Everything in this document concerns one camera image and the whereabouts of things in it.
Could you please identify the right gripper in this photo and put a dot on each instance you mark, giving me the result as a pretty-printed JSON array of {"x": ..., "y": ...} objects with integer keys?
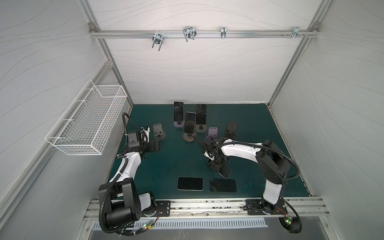
[{"x": 219, "y": 163}]

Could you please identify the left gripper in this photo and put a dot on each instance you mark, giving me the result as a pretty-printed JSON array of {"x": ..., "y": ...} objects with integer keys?
[{"x": 151, "y": 148}]

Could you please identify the silver-edged phone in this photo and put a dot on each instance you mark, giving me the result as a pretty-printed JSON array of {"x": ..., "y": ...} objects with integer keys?
[{"x": 225, "y": 171}]

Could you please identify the black phone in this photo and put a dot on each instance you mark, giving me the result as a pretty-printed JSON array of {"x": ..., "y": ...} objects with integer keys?
[{"x": 223, "y": 185}]

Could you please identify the white-edged phone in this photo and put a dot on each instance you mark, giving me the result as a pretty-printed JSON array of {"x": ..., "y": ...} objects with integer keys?
[{"x": 190, "y": 184}]

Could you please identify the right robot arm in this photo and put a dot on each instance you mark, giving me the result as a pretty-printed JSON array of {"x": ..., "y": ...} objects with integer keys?
[{"x": 277, "y": 167}]

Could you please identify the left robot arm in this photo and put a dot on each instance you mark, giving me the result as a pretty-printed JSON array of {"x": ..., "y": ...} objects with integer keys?
[{"x": 120, "y": 202}]

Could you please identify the grey phone stand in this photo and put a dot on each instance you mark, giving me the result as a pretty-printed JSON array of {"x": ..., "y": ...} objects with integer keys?
[{"x": 159, "y": 133}]

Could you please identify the purple phone stand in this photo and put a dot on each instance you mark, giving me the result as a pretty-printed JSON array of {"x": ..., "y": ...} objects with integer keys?
[{"x": 212, "y": 133}]

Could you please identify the wooden base phone stand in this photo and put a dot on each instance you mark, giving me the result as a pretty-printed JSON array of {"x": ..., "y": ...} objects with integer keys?
[{"x": 189, "y": 137}]

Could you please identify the black folding phone stand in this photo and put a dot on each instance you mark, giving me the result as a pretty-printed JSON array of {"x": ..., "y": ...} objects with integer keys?
[{"x": 231, "y": 130}]

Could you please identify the grey round stand back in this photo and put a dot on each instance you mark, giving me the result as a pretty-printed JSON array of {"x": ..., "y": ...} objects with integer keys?
[{"x": 201, "y": 128}]

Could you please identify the pink-edged phone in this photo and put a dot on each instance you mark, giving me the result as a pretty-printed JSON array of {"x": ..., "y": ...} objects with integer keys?
[{"x": 190, "y": 123}]

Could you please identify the back left phone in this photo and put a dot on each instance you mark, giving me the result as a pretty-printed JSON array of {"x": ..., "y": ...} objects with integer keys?
[{"x": 178, "y": 111}]

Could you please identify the back right dark phone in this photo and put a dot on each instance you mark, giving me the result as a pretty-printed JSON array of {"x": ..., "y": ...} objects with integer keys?
[{"x": 201, "y": 114}]

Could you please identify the metal U-bolt clamp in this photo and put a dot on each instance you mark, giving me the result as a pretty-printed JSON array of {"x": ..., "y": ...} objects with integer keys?
[{"x": 158, "y": 39}]

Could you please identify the metal hook clamp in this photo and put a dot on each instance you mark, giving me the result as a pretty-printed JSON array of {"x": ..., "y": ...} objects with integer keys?
[{"x": 189, "y": 33}]

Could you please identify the aluminium crossbar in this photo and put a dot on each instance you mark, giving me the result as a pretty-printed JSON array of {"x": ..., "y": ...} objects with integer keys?
[{"x": 201, "y": 34}]

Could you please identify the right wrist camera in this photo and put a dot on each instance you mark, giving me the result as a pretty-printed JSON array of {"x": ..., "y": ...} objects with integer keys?
[{"x": 207, "y": 152}]

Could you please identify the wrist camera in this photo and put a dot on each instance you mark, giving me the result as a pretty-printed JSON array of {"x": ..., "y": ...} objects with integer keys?
[
  {"x": 207, "y": 152},
  {"x": 146, "y": 130}
]

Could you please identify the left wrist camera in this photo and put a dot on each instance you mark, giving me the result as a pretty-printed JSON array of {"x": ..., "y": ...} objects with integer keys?
[{"x": 146, "y": 130}]

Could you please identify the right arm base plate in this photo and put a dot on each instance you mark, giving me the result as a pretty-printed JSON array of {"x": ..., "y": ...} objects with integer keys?
[{"x": 253, "y": 207}]

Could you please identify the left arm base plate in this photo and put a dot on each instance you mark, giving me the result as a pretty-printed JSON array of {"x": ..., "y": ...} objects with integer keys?
[{"x": 159, "y": 209}]

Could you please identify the white wire basket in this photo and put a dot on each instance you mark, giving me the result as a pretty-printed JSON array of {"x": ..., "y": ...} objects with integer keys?
[{"x": 86, "y": 125}]

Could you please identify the white slotted cable duct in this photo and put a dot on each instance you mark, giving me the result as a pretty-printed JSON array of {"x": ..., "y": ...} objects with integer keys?
[{"x": 231, "y": 223}]

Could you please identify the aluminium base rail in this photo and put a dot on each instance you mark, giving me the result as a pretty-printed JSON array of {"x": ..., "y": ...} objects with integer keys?
[{"x": 233, "y": 208}]

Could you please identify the small metal ring clamp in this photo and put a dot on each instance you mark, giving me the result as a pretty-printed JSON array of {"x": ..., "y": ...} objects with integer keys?
[{"x": 223, "y": 32}]

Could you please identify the metal bracket clamp right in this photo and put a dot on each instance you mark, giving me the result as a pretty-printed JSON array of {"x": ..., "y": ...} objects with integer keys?
[{"x": 296, "y": 34}]

